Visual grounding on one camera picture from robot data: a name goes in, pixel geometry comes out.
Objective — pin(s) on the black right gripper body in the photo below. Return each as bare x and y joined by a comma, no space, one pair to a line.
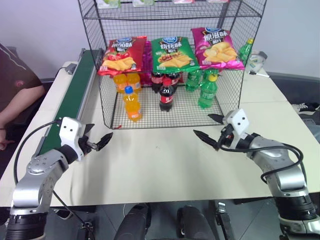
227,136

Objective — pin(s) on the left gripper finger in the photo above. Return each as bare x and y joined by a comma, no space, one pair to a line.
88,128
103,141

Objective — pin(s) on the green conveyor belt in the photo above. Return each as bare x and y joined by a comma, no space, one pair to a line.
75,85

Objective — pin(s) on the shiny magenta snack bag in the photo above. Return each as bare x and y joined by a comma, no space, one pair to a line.
147,62

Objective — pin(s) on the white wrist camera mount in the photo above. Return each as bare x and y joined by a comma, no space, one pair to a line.
238,122
71,135

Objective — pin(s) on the green white snack pack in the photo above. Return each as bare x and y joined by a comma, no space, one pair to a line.
108,2
143,2

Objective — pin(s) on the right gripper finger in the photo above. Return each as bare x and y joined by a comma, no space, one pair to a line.
206,137
216,118

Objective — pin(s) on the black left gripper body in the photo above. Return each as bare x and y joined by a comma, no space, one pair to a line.
85,146

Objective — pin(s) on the pink snack pack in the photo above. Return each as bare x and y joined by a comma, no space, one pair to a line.
183,1

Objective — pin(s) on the red cap cola bottle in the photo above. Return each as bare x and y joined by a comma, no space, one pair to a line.
167,98

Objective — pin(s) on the white marker pen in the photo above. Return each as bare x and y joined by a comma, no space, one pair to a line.
258,74

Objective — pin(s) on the black metal bracket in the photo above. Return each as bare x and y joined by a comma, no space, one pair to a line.
223,220

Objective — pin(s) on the dark rounded shape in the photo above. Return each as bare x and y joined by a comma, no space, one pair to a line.
132,222
193,222

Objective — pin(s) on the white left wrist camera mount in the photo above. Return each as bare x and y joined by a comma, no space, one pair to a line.
71,135

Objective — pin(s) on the red potato chips bag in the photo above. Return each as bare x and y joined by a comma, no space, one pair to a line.
120,55

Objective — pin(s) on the person's bare forearm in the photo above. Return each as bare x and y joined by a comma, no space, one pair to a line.
20,103

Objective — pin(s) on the magenta potato chips bag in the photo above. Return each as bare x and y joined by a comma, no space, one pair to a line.
217,50

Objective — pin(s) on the white blue container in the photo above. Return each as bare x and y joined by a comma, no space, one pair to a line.
257,61

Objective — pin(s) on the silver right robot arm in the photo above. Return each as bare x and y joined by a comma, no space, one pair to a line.
280,165

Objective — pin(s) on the black white shoe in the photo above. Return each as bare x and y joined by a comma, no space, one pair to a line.
306,107

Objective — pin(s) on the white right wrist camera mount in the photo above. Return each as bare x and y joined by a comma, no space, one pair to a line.
238,122

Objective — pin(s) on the blue cap orange soda bottle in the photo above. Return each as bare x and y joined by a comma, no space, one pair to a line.
132,107

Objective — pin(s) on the yellow cap green soda bottle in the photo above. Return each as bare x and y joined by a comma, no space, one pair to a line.
207,95

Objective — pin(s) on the person in brown shirt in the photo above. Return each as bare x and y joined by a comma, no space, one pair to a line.
15,75

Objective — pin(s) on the person's hand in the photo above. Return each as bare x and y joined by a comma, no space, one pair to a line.
4,141

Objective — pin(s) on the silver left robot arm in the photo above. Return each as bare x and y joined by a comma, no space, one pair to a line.
40,175

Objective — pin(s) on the green potato chips bag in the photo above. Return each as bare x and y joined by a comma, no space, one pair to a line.
172,55

